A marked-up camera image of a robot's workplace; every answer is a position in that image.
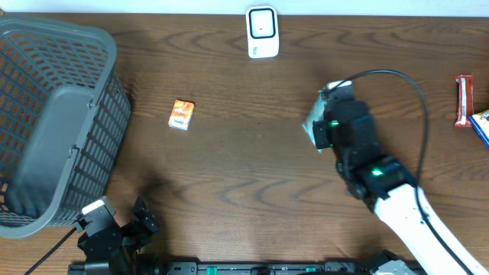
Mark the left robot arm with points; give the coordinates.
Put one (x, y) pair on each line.
(113, 249)

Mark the small orange tissue pack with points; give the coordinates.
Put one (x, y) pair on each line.
(181, 115)

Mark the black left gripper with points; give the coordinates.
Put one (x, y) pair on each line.
(147, 218)

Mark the red orange candy bar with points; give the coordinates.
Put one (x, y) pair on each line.
(465, 100)

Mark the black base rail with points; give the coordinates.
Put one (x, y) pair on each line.
(384, 262)

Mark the white barcode scanner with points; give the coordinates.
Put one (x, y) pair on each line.
(262, 32)

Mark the yellow snack chip bag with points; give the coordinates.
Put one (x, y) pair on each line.
(480, 124)

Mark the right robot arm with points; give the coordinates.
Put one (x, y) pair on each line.
(386, 186)

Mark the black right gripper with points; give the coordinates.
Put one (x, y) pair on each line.
(320, 128)

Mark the teal wet wipes pack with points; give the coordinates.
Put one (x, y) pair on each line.
(315, 125)

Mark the grey plastic shopping basket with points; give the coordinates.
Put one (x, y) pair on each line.
(64, 116)

